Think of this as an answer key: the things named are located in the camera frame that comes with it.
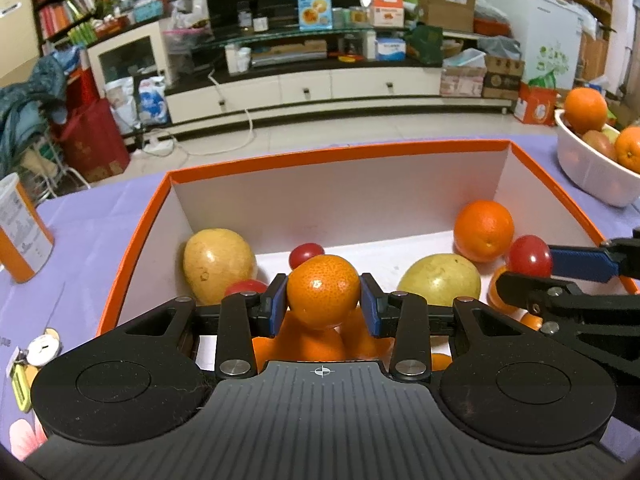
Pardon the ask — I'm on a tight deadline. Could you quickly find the greenish yellow pear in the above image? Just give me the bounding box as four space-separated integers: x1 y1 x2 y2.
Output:
397 253 482 308

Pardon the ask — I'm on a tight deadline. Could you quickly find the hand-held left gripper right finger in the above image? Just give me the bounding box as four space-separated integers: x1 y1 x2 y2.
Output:
359 273 543 382

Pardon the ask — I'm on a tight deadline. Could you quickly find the white and black TV stand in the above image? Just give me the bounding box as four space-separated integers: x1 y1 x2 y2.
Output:
122 25 518 148

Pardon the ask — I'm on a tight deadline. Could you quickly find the brown round fruit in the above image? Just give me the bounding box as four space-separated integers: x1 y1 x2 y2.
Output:
581 130 619 162

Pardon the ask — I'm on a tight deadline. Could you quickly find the white plastic bag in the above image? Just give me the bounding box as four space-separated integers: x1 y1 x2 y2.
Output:
104 77 138 133

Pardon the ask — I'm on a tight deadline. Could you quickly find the orange cardboard box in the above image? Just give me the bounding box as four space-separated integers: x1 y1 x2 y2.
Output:
96 140 640 373

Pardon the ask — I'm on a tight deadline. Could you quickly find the orange and white carton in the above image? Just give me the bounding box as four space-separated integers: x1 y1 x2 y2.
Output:
370 0 405 27

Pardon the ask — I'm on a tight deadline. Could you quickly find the blue snack box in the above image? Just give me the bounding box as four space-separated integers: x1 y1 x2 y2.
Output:
296 0 333 31

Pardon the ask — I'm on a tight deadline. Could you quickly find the yellow-green key tag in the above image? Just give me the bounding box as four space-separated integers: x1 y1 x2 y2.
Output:
11 361 33 413

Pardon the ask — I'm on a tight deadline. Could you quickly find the large orange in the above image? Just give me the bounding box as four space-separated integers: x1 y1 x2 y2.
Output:
453 200 516 263

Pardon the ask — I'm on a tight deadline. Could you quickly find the blue jacket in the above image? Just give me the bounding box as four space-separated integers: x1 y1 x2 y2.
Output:
0 45 83 161

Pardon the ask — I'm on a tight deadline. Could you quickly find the dark bookshelf with books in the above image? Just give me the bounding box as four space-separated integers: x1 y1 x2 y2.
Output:
30 0 206 56

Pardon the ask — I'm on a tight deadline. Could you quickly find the white and blue bag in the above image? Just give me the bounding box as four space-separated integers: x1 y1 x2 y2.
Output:
137 76 171 126

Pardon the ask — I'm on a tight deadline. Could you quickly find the speckled yellow pear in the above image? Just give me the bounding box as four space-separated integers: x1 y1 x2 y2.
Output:
182 228 257 306

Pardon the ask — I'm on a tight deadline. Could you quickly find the brown cardboard box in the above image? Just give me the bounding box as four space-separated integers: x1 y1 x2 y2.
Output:
417 0 476 33

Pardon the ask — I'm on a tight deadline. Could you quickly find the white glass door cabinet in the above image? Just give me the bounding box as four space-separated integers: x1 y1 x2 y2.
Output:
86 32 173 93

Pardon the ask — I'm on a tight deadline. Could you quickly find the dark green bag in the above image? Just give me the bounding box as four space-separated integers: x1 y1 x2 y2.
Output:
405 25 445 65

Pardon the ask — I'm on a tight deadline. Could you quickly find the red cherry tomato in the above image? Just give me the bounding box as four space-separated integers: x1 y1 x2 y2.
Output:
507 235 554 278
223 278 269 298
289 242 325 270

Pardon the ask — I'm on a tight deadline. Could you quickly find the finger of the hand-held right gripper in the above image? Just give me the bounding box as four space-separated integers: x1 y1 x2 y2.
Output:
496 271 640 391
546 227 640 282

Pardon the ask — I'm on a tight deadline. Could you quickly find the beige cabinet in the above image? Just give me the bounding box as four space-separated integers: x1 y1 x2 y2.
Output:
0 0 41 88

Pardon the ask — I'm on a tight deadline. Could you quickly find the metal cart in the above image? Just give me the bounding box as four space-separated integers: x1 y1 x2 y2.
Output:
25 135 91 196

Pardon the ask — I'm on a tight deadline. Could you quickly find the printed cardboard box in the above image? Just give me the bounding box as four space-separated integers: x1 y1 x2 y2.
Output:
482 55 526 101

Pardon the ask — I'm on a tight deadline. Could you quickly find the red bag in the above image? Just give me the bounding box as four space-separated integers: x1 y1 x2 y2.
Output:
52 67 132 183

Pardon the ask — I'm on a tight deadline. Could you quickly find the blue tissue pack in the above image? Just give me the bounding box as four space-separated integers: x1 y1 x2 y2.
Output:
375 37 407 62

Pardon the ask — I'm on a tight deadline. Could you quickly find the white chest freezer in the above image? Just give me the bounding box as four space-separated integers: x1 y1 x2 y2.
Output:
482 0 586 93

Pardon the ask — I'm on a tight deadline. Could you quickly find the white bowl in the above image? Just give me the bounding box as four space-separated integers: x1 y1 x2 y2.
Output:
554 108 640 208

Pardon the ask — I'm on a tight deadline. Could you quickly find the orange and white can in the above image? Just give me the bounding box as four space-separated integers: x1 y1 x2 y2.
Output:
0 173 55 284

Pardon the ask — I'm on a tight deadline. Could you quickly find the purple floral tablecloth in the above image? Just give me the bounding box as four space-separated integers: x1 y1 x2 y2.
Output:
0 132 640 461

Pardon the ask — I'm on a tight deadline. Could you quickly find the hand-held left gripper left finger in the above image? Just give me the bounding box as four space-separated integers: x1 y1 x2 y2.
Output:
117 273 291 380

